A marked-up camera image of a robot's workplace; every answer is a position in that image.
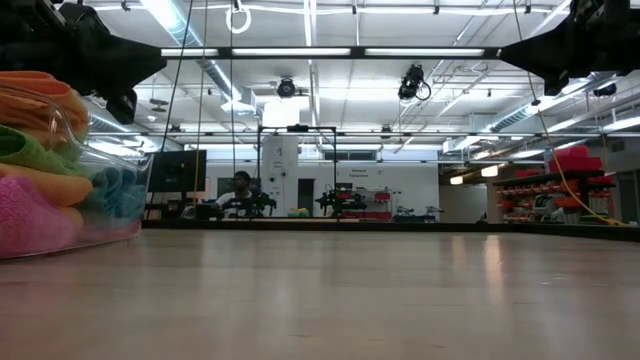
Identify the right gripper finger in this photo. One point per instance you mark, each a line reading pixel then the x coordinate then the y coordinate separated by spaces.
pixel 545 42
pixel 545 62

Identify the orange microfiber towel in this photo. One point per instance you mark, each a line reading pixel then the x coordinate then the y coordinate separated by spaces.
pixel 45 185
pixel 35 100

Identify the clear plastic bin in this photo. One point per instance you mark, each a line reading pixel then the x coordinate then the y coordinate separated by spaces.
pixel 142 165

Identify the white panel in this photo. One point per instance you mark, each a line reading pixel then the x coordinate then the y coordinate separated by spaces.
pixel 280 160

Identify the black background robot arm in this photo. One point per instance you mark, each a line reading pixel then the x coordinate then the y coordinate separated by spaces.
pixel 255 204
pixel 340 201

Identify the black hanging camera rig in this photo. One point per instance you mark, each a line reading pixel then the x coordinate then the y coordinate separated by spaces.
pixel 412 82

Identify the blue microfiber towel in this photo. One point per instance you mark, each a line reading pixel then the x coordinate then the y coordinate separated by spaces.
pixel 117 192

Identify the black monitor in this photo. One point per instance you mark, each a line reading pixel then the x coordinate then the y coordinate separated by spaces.
pixel 177 170

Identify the white rack with red bins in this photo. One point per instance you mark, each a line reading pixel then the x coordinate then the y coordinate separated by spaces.
pixel 380 200

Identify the person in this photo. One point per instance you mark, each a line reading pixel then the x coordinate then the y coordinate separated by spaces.
pixel 241 192

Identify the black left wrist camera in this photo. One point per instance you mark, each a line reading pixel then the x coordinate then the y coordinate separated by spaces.
pixel 122 107

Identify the black round ceiling fixture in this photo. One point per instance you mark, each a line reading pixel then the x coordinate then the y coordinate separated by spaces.
pixel 286 87

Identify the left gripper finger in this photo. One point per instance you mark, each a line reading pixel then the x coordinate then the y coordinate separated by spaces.
pixel 130 50
pixel 130 72

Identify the yellow-green object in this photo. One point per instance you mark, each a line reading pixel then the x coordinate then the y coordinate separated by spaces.
pixel 298 212

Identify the shelf with red bins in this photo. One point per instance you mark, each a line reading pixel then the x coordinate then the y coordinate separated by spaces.
pixel 550 202

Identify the pink microfiber towel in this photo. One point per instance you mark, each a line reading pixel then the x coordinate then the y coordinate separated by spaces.
pixel 30 225
pixel 115 232

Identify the white equipment cabinet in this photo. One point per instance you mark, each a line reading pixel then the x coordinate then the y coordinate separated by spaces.
pixel 400 175

